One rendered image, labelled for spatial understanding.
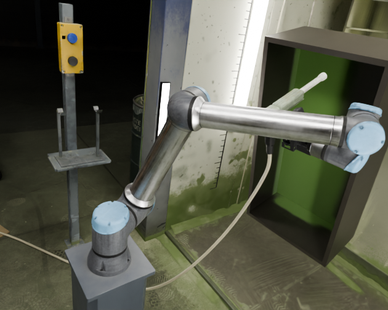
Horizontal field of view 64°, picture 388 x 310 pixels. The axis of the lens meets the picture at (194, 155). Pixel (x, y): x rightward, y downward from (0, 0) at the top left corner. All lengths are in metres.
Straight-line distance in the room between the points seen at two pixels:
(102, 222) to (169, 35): 1.16
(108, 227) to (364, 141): 0.95
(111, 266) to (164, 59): 1.20
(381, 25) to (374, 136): 1.97
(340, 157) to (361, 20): 1.85
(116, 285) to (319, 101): 1.47
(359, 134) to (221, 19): 1.46
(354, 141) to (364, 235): 1.96
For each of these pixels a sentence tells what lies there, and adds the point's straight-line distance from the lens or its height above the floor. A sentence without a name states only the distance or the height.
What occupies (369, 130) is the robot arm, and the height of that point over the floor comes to 1.49.
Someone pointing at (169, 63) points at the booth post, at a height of 1.39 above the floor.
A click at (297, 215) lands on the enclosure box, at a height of 0.51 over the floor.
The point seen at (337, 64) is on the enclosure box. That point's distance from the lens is 1.90.
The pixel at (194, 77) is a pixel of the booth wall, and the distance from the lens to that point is 2.12.
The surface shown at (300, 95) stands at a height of 1.46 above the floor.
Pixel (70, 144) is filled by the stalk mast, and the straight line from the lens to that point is 2.12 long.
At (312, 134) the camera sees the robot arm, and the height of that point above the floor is 1.44.
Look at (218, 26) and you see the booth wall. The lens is 2.17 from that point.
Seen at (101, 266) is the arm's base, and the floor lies 0.68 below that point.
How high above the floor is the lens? 1.71
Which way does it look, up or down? 25 degrees down
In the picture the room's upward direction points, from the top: 9 degrees clockwise
